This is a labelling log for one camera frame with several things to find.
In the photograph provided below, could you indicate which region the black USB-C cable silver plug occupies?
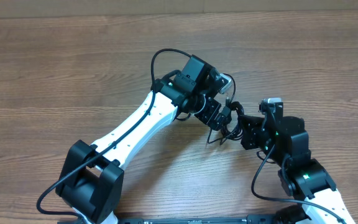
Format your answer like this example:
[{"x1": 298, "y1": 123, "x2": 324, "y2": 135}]
[{"x1": 206, "y1": 73, "x2": 246, "y2": 146}]

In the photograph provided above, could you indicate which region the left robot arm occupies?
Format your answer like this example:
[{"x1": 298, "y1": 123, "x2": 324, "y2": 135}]
[{"x1": 55, "y1": 55, "x2": 234, "y2": 223}]

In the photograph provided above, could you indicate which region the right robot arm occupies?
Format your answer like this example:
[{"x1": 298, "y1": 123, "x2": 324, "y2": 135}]
[{"x1": 239, "y1": 115, "x2": 354, "y2": 223}]

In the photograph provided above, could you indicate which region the brown cardboard backdrop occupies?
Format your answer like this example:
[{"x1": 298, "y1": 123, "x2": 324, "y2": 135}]
[{"x1": 0, "y1": 0, "x2": 358, "y2": 19}]

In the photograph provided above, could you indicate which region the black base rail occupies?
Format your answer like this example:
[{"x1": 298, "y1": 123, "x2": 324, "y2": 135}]
[{"x1": 57, "y1": 213, "x2": 310, "y2": 224}]

